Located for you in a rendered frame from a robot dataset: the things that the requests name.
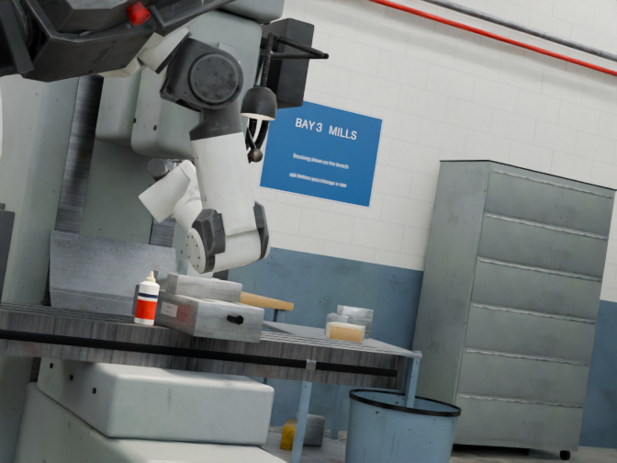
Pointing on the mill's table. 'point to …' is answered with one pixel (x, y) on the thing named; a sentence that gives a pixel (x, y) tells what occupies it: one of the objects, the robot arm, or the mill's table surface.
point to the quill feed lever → (253, 149)
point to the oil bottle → (147, 301)
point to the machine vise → (204, 314)
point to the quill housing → (218, 27)
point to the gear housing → (256, 9)
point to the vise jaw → (203, 287)
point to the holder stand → (5, 241)
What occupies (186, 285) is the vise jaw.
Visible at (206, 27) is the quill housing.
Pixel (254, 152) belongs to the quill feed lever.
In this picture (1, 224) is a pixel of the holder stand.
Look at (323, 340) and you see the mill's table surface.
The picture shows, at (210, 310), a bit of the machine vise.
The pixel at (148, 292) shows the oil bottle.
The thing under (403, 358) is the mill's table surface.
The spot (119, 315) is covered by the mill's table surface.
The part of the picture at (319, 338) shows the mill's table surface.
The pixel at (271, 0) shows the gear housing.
